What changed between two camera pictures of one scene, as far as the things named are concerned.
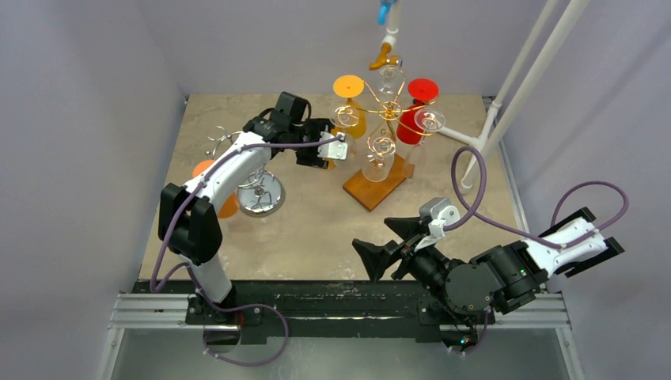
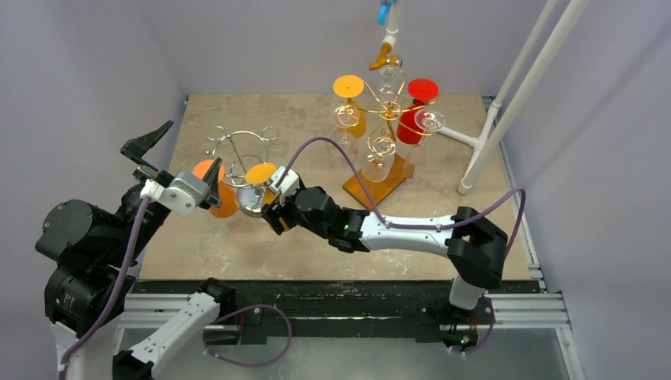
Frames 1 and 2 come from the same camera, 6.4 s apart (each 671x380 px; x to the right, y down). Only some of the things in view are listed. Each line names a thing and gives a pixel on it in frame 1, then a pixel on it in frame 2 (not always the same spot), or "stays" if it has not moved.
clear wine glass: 345,119 stays
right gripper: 404,252 -> 278,210
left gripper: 311,157 -> 138,146
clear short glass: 392,80 stays
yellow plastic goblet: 350,119 stays
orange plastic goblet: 231,208 stays
